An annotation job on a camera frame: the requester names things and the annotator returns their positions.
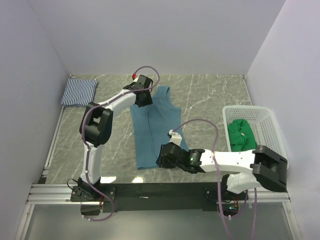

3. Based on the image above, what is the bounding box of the teal blue tank top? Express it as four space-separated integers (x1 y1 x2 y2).
130 86 181 170

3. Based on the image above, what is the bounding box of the blue white striped tank top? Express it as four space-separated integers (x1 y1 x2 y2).
60 78 99 108

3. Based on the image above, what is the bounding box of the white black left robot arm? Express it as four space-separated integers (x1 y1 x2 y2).
77 73 153 201

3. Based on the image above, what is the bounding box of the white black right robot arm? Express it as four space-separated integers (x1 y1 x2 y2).
156 142 288 200

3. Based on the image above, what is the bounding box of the green tank top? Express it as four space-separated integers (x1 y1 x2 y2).
227 119 257 152

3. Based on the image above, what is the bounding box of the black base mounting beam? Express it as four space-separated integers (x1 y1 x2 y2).
70 182 218 216

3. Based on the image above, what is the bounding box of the white plastic laundry basket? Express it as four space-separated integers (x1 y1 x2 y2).
222 105 288 158

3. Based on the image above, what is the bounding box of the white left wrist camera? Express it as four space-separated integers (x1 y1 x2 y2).
132 73 139 82

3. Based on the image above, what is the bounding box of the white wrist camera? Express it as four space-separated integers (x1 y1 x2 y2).
167 129 182 146
132 73 139 82

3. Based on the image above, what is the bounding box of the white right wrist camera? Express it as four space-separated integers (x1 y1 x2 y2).
167 129 182 146

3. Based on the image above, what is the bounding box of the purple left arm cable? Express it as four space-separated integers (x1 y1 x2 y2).
81 65 161 223

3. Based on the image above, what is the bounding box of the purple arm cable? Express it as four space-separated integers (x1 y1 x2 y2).
169 118 258 240
81 65 161 223

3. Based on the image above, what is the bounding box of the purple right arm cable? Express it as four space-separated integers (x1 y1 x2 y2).
169 118 258 240

